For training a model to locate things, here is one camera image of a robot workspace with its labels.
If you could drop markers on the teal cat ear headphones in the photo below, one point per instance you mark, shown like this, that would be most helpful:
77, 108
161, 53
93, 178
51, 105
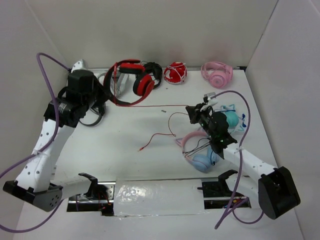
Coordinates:
237, 121

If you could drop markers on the pink round headphones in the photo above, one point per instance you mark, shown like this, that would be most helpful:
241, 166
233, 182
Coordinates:
218, 74

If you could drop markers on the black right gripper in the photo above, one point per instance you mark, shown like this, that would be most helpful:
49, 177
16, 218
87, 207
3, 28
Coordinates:
192, 111

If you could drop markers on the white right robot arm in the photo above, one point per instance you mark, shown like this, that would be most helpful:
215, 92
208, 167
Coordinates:
275, 188

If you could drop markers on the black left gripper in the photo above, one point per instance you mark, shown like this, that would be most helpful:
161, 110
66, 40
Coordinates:
103, 97

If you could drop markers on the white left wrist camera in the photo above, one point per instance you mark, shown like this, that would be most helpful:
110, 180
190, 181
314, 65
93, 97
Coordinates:
79, 65

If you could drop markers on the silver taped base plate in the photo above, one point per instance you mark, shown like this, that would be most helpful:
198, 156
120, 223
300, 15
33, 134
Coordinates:
144, 198

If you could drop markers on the red white headphones wrapped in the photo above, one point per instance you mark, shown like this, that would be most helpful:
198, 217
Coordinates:
175, 73

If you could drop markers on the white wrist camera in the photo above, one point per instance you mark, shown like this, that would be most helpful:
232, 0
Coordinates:
79, 65
210, 100

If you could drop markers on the pink blue cat ear headphones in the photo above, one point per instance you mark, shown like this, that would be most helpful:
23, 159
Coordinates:
202, 158

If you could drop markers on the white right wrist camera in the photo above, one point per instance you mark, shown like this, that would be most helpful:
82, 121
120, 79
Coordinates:
210, 100

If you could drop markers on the white grey headphones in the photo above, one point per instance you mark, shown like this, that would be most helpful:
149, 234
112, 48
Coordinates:
120, 87

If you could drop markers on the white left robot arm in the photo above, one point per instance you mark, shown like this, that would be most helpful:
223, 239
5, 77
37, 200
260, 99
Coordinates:
36, 184

